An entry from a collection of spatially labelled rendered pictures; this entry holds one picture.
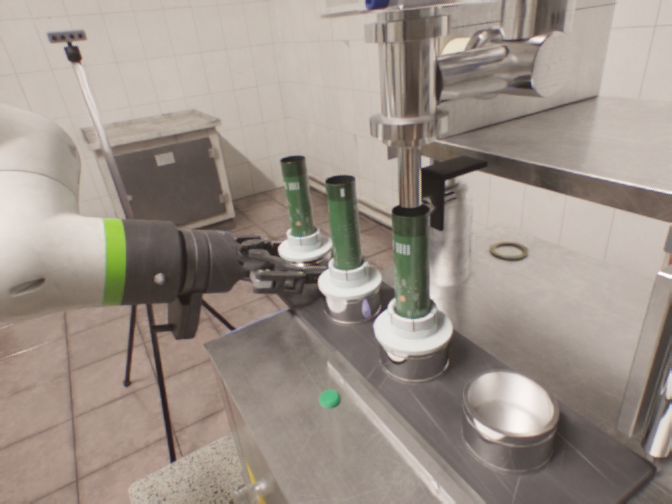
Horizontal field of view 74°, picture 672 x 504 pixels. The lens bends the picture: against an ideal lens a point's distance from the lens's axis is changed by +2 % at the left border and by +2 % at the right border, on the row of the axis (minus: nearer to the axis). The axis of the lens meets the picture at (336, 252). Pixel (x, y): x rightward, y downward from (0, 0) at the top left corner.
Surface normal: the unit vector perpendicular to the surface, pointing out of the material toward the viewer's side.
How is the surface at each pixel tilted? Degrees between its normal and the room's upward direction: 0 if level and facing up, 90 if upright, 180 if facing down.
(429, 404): 0
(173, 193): 91
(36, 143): 53
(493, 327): 0
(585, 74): 90
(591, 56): 90
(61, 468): 0
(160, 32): 90
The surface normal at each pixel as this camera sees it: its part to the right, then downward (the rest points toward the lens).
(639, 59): -0.85, 0.31
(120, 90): 0.51, 0.36
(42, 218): 0.68, -0.61
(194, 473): -0.10, -0.88
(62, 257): 0.68, -0.09
